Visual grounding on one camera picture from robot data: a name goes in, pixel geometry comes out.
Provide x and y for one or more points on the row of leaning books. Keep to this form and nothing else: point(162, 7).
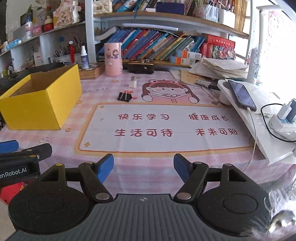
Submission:
point(150, 45)

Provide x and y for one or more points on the white tube lamp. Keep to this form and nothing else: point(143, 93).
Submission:
point(150, 26)

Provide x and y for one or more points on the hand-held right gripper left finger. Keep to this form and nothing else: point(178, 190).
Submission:
point(105, 168)

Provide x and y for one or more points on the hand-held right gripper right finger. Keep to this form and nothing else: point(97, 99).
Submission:
point(182, 168)

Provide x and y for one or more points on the white lotion bottle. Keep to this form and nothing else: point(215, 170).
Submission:
point(29, 27)

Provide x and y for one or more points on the white storage box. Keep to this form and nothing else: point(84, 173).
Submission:
point(227, 17)

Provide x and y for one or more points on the white stand board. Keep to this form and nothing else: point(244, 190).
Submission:
point(266, 141)

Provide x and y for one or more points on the pen holder with pens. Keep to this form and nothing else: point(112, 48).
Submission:
point(62, 55)

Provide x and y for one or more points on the white spray bottle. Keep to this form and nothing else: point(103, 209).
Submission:
point(84, 59)

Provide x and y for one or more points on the pink cartoon canister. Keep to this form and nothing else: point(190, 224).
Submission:
point(113, 60)

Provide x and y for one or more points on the row of shelf books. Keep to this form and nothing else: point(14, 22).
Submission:
point(136, 4)

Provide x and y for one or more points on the pile of papers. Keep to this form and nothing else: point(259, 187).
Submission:
point(222, 67)

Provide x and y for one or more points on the white quilted bag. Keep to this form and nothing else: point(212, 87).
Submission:
point(103, 6)

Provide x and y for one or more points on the pink floral basket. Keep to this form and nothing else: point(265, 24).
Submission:
point(66, 14)

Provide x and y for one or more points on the white charger block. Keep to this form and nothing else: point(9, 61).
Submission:
point(286, 111)

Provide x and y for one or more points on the pink checked desktop cloth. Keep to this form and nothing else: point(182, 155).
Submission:
point(161, 125)

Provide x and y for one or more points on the wooden tray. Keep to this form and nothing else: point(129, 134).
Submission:
point(91, 73)

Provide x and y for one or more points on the red printed box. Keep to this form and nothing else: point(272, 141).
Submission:
point(219, 47)

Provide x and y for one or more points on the dark blue box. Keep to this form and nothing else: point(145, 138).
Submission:
point(170, 8)

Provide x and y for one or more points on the black binder clip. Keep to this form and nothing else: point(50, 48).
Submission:
point(123, 96)

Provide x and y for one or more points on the black smartphone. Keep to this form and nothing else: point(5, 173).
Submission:
point(242, 95)

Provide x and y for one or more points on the black case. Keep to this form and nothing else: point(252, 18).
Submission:
point(141, 68)

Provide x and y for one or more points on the white bookshelf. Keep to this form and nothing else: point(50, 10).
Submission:
point(90, 30)

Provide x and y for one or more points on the white lamp pole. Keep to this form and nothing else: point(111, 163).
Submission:
point(253, 55)

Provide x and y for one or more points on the yellow cardboard box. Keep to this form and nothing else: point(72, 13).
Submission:
point(32, 111)

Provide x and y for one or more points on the orange and white carton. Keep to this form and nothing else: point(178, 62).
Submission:
point(181, 61)
point(188, 55)

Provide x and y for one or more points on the red and white figurine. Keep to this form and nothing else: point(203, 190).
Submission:
point(48, 25)

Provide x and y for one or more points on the red object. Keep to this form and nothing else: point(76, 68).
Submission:
point(9, 193)

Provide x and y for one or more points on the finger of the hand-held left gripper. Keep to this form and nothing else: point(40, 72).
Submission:
point(8, 146)
point(34, 151)

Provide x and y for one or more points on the small white plug adapter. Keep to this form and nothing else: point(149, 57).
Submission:
point(132, 83)

